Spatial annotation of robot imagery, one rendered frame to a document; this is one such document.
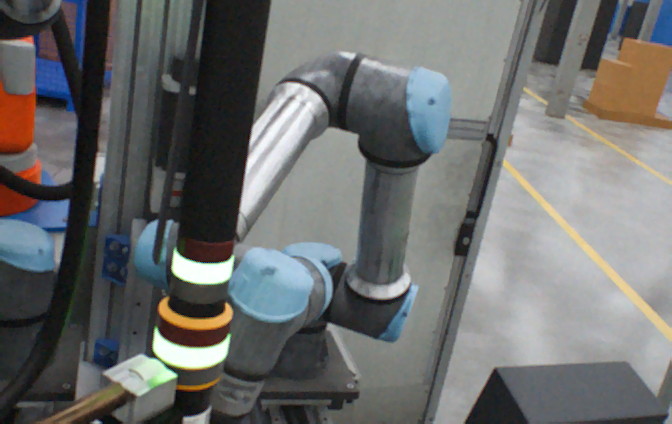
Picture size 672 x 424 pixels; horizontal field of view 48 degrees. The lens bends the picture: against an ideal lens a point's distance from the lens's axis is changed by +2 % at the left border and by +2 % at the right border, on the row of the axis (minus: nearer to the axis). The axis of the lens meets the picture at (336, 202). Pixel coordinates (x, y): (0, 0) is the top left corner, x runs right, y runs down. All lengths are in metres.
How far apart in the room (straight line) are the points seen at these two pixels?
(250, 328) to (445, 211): 2.09
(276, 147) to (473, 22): 1.69
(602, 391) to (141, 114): 0.89
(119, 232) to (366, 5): 1.24
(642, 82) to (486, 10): 10.45
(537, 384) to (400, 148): 0.40
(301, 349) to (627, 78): 11.71
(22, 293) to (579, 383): 0.88
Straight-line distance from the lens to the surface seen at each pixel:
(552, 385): 1.19
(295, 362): 1.40
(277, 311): 0.70
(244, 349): 0.71
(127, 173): 1.41
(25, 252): 1.28
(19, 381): 0.38
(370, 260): 1.24
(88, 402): 0.42
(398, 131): 1.06
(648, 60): 12.96
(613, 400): 1.23
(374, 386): 3.00
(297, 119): 1.01
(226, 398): 0.73
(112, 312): 1.53
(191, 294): 0.43
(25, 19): 1.27
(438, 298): 2.92
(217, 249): 0.42
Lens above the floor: 1.79
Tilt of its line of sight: 19 degrees down
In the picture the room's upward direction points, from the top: 11 degrees clockwise
